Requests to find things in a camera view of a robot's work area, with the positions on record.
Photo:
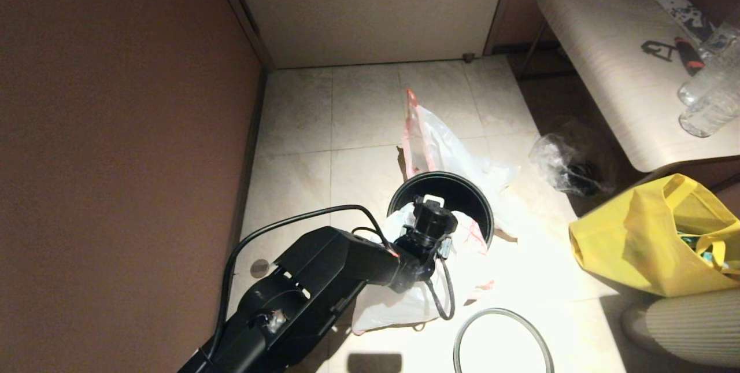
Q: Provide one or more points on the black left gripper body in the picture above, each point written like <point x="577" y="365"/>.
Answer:
<point x="422" y="260"/>

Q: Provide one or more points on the new white plastic bag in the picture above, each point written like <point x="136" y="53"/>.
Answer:
<point x="393" y="303"/>

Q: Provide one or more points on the used red-printed trash bag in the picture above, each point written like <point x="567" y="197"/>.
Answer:
<point x="445" y="141"/>

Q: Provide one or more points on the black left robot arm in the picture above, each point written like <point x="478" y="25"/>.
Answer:
<point x="312" y="280"/>

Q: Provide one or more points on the black round trash bin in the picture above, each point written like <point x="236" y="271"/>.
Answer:
<point x="462" y="194"/>

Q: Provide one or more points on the crumpled clear plastic bag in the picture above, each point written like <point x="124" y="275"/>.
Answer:
<point x="555" y="159"/>

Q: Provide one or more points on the yellow shopping bag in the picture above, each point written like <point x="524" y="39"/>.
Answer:
<point x="630" y="246"/>

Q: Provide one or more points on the black cylindrical left wrist motor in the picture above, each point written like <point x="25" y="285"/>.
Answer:
<point x="433" y="222"/>

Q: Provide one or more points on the dark robot chest edge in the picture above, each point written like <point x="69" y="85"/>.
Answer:
<point x="373" y="363"/>

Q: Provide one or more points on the round metal floor drain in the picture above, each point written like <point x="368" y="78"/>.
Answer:
<point x="260" y="268"/>

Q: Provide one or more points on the small metal cabinet foot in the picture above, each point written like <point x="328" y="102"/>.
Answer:
<point x="467" y="58"/>

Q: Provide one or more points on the black metal table leg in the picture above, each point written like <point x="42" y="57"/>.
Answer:
<point x="532" y="49"/>

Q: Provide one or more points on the white cabinet panel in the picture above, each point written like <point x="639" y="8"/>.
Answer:
<point x="376" y="8"/>

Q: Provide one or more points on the beige ribbed cushion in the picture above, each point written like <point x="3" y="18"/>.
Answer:
<point x="688" y="332"/>

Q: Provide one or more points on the teal crumpled packaging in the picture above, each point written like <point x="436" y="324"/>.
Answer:
<point x="702" y="254"/>

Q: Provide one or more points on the beige wood-grain table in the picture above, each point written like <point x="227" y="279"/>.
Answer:
<point x="601" y="37"/>

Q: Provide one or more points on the black clip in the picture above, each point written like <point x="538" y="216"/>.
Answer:
<point x="655" y="49"/>

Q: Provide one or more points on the clear plastic bottle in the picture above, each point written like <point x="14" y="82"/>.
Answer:
<point x="708" y="81"/>
<point x="708" y="118"/>
<point x="722" y="36"/>

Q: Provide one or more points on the red black hand tool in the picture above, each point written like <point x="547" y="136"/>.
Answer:
<point x="688" y="56"/>

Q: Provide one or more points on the blue white printed paper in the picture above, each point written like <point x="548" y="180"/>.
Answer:
<point x="686" y="17"/>

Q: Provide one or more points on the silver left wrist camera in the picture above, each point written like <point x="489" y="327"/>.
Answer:
<point x="433" y="199"/>

